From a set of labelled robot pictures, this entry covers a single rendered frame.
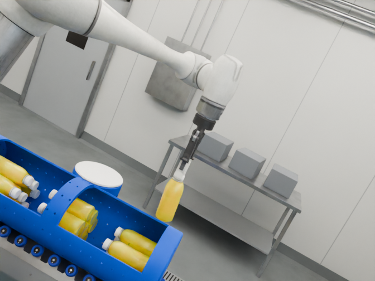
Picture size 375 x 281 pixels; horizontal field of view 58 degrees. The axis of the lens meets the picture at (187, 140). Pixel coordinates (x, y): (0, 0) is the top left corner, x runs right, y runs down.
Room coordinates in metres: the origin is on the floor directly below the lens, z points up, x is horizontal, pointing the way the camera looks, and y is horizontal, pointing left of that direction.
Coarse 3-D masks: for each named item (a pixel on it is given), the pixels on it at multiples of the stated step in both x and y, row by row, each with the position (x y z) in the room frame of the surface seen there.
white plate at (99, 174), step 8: (80, 168) 1.71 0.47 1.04; (88, 168) 1.76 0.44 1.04; (96, 168) 1.80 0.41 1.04; (104, 168) 1.85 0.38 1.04; (80, 176) 1.64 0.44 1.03; (88, 176) 1.66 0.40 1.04; (96, 176) 1.71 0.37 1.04; (104, 176) 1.75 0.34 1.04; (112, 176) 1.80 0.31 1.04; (120, 176) 1.84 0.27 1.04; (96, 184) 1.63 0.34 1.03; (104, 184) 1.66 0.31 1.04; (112, 184) 1.70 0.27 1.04; (120, 184) 1.75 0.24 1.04
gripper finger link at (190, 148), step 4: (192, 136) 1.07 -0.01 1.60; (192, 140) 1.08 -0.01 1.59; (196, 140) 1.07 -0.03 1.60; (188, 144) 1.07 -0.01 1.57; (192, 144) 1.07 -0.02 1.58; (188, 148) 1.07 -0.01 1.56; (192, 148) 1.07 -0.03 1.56; (184, 152) 1.08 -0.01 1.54; (188, 152) 1.07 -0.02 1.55; (192, 152) 1.08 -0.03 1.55; (184, 156) 1.08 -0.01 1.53; (188, 156) 1.07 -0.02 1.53; (184, 160) 1.08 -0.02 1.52; (188, 160) 1.07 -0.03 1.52
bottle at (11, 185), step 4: (0, 176) 1.16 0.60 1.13; (0, 180) 1.14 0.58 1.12; (4, 180) 1.15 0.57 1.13; (8, 180) 1.16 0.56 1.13; (0, 184) 1.13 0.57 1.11; (4, 184) 1.13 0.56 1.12; (8, 184) 1.14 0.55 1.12; (12, 184) 1.15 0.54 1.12; (0, 188) 1.12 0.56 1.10; (4, 188) 1.13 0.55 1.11; (8, 188) 1.13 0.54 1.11; (12, 188) 1.14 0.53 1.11; (0, 192) 1.12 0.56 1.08; (4, 192) 1.13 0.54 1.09; (8, 192) 1.13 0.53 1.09
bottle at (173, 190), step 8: (168, 184) 1.11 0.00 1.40; (176, 184) 1.10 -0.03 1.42; (168, 192) 1.10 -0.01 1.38; (176, 192) 1.10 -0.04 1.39; (160, 200) 1.12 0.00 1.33; (168, 200) 1.10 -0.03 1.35; (176, 200) 1.10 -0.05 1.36; (160, 208) 1.10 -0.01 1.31; (168, 208) 1.09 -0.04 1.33; (176, 208) 1.12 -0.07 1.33; (160, 216) 1.10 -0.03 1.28; (168, 216) 1.10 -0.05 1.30
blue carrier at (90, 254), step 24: (0, 144) 1.31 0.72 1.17; (24, 168) 1.35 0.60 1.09; (48, 168) 1.32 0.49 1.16; (48, 192) 1.32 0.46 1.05; (72, 192) 1.11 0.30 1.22; (96, 192) 1.28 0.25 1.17; (0, 216) 1.07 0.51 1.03; (24, 216) 1.04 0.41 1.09; (48, 216) 1.04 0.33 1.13; (120, 216) 1.28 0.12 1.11; (144, 216) 1.24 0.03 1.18; (48, 240) 1.04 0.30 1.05; (72, 240) 1.02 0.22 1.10; (96, 240) 1.24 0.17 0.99; (168, 240) 1.07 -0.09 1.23; (96, 264) 1.01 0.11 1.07; (120, 264) 0.99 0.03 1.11; (168, 264) 1.08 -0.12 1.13
